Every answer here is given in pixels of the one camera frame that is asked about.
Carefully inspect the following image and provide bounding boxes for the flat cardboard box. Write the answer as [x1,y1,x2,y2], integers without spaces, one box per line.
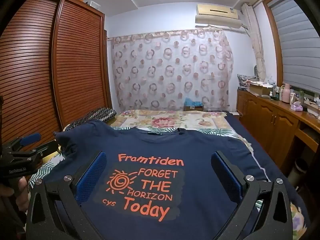
[249,84,273,96]

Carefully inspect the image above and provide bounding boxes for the wooden slatted wardrobe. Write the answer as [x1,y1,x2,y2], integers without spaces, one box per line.
[0,0,113,155]

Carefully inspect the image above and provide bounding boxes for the person's left hand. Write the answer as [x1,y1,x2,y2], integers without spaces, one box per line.
[0,176,29,213]

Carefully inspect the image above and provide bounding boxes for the grey window blind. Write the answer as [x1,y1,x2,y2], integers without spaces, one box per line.
[269,0,320,94]

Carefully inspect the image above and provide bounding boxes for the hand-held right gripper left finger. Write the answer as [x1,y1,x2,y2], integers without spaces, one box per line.
[26,151,108,240]

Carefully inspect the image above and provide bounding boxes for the navy printed t-shirt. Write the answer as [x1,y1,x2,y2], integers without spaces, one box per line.
[44,120,272,240]

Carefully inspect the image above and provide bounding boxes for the circle-patterned sheer curtain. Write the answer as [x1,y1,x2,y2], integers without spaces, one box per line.
[110,29,234,112]

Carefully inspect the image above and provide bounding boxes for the tied beige curtain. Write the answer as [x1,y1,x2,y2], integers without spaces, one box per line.
[241,4,267,80]

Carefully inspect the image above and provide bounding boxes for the floral quilt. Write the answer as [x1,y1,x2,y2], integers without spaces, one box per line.
[287,202,311,240]

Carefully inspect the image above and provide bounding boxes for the navy bed sheet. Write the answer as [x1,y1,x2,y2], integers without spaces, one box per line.
[225,112,294,190]

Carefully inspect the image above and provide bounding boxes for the leaf-print sheet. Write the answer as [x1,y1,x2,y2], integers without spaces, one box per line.
[29,126,250,189]

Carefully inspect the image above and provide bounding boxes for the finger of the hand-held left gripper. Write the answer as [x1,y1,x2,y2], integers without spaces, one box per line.
[2,133,42,153]
[0,141,58,167]

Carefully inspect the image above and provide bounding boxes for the pink thermos jug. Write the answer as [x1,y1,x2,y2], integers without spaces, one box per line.
[281,84,292,103]

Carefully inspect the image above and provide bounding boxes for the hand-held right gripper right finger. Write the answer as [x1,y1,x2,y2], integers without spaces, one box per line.
[211,151,293,240]

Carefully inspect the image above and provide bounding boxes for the cardboard box with blue cloth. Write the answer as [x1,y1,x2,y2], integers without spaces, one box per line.
[184,99,204,112]

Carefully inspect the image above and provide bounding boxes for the beige air conditioner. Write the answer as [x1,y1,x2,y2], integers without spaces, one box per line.
[195,4,247,33]

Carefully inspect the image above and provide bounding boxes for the dark circle-patterned pillow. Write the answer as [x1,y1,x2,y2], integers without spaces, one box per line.
[64,107,117,132]

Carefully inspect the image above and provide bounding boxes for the wooden sideboard cabinet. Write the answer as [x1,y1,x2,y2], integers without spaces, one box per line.
[236,87,320,180]

